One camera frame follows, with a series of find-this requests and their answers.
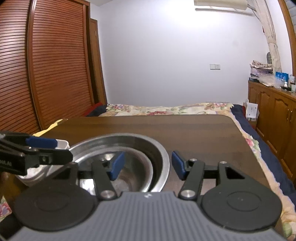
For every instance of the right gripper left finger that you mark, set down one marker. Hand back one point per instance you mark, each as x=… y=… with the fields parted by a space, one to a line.
x=104 y=172

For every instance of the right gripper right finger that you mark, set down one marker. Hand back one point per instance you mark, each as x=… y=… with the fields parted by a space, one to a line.
x=191 y=172

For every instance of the floral square plate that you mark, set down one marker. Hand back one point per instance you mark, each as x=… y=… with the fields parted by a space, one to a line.
x=35 y=175

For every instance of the medium steel bowl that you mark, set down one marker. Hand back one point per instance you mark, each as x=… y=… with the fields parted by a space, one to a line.
x=85 y=161

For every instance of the large steel bowl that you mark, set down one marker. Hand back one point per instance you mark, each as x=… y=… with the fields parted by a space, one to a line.
x=151 y=148

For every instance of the small steel bowl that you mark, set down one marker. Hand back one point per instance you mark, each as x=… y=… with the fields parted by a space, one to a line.
x=136 y=176

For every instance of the yellow plush toy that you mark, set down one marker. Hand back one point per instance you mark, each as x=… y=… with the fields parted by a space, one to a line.
x=53 y=125

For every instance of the wooden door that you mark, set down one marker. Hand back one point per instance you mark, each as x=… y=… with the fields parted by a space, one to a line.
x=99 y=86

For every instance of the white paper bag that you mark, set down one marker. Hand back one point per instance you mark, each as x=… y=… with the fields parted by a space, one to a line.
x=251 y=111

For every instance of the floral bed blanket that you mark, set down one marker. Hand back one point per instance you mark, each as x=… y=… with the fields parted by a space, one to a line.
x=235 y=202

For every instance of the wooden sideboard cabinet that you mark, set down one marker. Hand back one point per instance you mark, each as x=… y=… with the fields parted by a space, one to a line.
x=276 y=122

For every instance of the wooden louvered wardrobe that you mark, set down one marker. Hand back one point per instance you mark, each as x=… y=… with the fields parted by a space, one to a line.
x=45 y=73

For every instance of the stack of folded cloths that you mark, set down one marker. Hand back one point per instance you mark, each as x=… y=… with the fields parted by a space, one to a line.
x=258 y=69

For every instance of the blue box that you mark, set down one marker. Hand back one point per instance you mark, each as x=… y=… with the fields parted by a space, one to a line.
x=282 y=76

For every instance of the white air conditioner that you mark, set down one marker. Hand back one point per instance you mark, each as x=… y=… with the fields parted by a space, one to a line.
x=231 y=6

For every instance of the beige curtain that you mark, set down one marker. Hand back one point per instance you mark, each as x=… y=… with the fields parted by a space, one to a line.
x=269 y=31

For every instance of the white wall switch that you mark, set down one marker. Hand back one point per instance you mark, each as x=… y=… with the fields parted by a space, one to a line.
x=215 y=67

